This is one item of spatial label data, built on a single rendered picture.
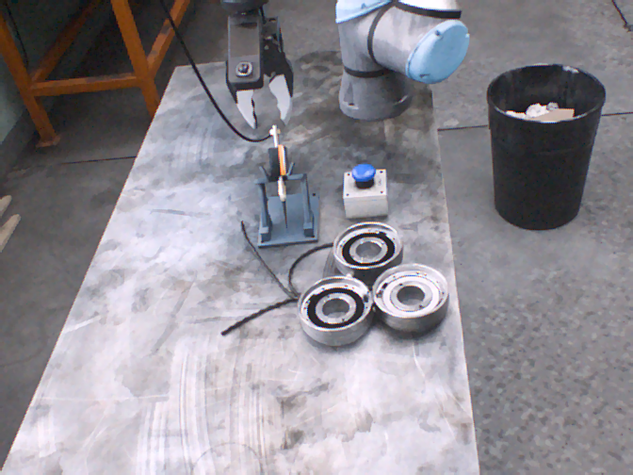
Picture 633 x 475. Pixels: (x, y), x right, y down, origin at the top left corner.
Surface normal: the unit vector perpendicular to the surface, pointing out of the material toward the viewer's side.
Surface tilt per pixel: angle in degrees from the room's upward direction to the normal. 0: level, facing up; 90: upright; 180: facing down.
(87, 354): 0
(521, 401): 0
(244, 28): 31
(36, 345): 0
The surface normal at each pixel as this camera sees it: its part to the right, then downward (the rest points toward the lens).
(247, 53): -0.14, -0.31
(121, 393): -0.15, -0.75
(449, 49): 0.60, 0.55
